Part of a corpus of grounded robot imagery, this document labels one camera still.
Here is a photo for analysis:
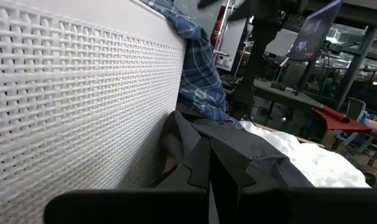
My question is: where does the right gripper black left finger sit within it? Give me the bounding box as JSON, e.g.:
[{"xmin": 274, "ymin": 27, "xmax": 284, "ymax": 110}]
[{"xmin": 44, "ymin": 138, "xmax": 212, "ymax": 224}]

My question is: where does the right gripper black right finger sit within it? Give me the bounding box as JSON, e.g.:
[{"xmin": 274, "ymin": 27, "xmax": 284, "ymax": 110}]
[{"xmin": 210, "ymin": 138, "xmax": 377, "ymax": 224}]

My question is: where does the dark grey garment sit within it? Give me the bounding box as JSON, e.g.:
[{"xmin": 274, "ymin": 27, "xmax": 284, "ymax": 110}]
[{"xmin": 159, "ymin": 110, "xmax": 315, "ymax": 189}]

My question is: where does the large white cloth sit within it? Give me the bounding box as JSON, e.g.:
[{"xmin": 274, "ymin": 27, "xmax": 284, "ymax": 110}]
[{"xmin": 240, "ymin": 120, "xmax": 372, "ymax": 189}]

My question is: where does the grey desk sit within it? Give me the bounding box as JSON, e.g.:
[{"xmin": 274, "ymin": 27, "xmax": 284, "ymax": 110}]
[{"xmin": 253, "ymin": 78, "xmax": 325, "ymax": 113}]

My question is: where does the blue plaid shirt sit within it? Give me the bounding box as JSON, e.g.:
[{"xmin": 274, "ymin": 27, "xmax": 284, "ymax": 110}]
[{"xmin": 140, "ymin": 0, "xmax": 245, "ymax": 131}]

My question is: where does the red flat item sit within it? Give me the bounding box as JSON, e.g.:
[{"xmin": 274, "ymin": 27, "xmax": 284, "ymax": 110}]
[{"xmin": 314, "ymin": 105, "xmax": 372, "ymax": 131}]

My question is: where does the white woven plastic basket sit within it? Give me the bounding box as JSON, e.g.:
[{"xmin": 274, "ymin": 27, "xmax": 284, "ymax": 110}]
[{"xmin": 0, "ymin": 0, "xmax": 188, "ymax": 224}]

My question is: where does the dark computer monitor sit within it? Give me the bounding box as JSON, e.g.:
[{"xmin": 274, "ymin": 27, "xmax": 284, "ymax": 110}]
[{"xmin": 287, "ymin": 0, "xmax": 344, "ymax": 62}]

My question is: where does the grey metal frame post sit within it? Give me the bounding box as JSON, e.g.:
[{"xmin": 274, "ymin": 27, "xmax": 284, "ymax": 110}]
[{"xmin": 335, "ymin": 15, "xmax": 377, "ymax": 110}]

